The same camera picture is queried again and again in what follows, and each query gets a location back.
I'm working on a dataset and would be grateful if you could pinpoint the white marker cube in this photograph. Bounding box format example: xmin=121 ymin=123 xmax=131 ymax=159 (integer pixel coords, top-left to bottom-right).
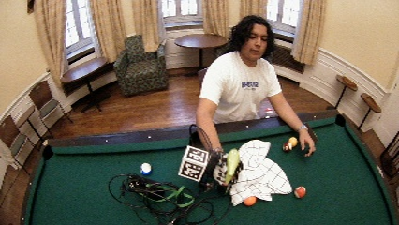
xmin=177 ymin=145 xmax=210 ymax=183

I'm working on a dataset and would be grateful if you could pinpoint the window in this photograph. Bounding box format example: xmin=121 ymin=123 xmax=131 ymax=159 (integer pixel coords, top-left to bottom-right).
xmin=159 ymin=0 xmax=205 ymax=28
xmin=64 ymin=0 xmax=97 ymax=60
xmin=266 ymin=0 xmax=303 ymax=40

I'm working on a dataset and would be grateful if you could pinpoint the dark wooden pool table rail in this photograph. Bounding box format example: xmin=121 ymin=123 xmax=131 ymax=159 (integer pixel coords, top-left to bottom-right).
xmin=46 ymin=109 xmax=340 ymax=148

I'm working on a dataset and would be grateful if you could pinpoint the small round wall table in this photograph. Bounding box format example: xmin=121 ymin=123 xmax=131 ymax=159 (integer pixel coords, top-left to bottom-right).
xmin=356 ymin=92 xmax=383 ymax=130
xmin=332 ymin=74 xmax=359 ymax=110

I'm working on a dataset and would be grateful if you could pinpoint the beige curtain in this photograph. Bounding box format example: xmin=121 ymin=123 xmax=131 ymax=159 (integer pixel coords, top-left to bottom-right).
xmin=33 ymin=0 xmax=70 ymax=87
xmin=202 ymin=0 xmax=230 ymax=38
xmin=290 ymin=0 xmax=328 ymax=66
xmin=238 ymin=0 xmax=268 ymax=21
xmin=89 ymin=0 xmax=127 ymax=63
xmin=130 ymin=0 xmax=162 ymax=53

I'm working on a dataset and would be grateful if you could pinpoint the dark radiator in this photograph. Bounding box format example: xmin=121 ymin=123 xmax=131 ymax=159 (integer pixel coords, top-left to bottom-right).
xmin=267 ymin=45 xmax=306 ymax=74

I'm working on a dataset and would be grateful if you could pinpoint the green strap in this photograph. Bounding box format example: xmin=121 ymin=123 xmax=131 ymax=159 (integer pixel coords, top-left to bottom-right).
xmin=138 ymin=185 xmax=197 ymax=208

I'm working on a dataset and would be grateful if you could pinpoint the round wooden table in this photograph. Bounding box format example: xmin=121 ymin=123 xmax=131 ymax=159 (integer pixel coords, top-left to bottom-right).
xmin=60 ymin=56 xmax=112 ymax=113
xmin=173 ymin=33 xmax=230 ymax=69

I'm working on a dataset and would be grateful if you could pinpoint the orange billiard ball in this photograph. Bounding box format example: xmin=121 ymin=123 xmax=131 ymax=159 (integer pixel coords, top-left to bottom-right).
xmin=242 ymin=195 xmax=258 ymax=207

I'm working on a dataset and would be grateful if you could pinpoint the the person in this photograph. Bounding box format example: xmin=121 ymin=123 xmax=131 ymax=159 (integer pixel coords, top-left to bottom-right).
xmin=194 ymin=14 xmax=318 ymax=158

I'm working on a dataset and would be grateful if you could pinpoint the tangle of black cables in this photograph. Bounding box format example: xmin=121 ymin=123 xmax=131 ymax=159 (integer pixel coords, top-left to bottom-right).
xmin=108 ymin=172 xmax=234 ymax=225

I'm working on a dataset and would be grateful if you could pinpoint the green patterned armchair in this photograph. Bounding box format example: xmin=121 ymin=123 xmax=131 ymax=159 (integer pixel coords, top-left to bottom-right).
xmin=112 ymin=34 xmax=170 ymax=97

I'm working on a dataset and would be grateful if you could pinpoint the wooden chair with grey seat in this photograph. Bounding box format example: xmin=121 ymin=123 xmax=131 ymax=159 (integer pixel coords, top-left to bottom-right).
xmin=0 ymin=114 xmax=36 ymax=176
xmin=28 ymin=80 xmax=73 ymax=139

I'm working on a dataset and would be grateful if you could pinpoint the black cable loop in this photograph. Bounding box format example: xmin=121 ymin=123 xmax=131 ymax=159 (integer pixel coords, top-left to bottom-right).
xmin=189 ymin=123 xmax=215 ymax=152

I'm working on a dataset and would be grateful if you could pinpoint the white grid-patterned cloth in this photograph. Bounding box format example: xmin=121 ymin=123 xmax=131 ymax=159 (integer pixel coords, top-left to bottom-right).
xmin=229 ymin=139 xmax=294 ymax=207

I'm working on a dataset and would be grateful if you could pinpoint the blue and white billiard ball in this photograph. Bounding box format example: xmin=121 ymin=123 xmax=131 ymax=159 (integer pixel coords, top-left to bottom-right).
xmin=139 ymin=162 xmax=153 ymax=176

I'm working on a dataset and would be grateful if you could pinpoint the red and white billiard ball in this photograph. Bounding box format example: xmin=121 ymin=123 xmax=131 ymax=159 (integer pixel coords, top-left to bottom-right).
xmin=292 ymin=186 xmax=308 ymax=200

